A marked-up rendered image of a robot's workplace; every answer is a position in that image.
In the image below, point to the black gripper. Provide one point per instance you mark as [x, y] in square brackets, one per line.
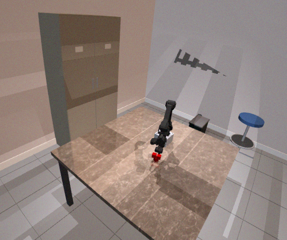
[159, 149]

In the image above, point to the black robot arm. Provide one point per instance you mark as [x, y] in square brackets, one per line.
[166, 125]

